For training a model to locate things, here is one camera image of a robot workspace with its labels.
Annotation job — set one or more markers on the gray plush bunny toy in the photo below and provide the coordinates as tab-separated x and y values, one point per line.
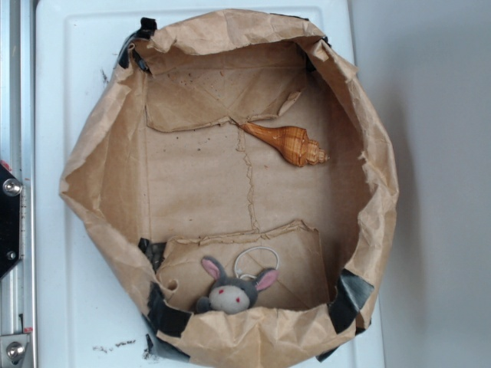
233	295

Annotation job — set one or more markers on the brown paper bag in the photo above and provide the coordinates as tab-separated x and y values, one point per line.
235	67

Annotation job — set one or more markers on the aluminium frame rail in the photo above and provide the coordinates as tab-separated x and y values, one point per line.
18	293

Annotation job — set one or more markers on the white plastic tray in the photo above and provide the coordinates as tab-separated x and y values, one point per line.
85	317

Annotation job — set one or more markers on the orange spiral seashell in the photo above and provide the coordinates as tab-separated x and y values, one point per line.
292	142

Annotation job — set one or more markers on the black mounting bracket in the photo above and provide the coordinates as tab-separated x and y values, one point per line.
10	206

